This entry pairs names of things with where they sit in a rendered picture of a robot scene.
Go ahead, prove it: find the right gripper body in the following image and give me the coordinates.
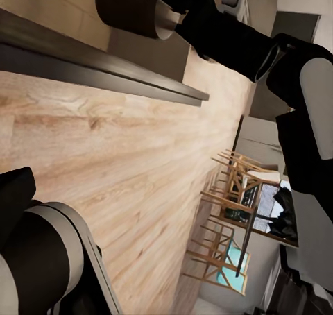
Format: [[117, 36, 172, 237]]
[[181, 0, 254, 69]]

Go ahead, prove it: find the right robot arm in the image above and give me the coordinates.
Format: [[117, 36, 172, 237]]
[[162, 0, 333, 305]]

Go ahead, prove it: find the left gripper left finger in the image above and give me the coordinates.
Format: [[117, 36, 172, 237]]
[[0, 167, 36, 250]]

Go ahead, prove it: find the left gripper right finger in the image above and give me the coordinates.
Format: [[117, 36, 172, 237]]
[[311, 166, 333, 223]]

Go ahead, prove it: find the pillar candle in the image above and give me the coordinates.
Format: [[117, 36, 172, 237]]
[[95, 0, 180, 41]]

